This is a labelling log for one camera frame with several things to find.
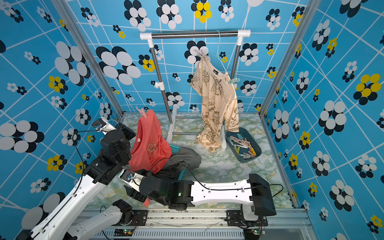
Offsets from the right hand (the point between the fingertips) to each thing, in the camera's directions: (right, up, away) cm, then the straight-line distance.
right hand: (133, 176), depth 58 cm
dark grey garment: (+20, +2, +22) cm, 30 cm away
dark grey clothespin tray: (+60, +14, +45) cm, 77 cm away
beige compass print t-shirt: (+37, +32, +21) cm, 53 cm away
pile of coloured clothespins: (+56, +6, +41) cm, 70 cm away
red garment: (-2, +6, +26) cm, 27 cm away
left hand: (-7, +22, +7) cm, 24 cm away
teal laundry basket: (+19, -6, +22) cm, 30 cm away
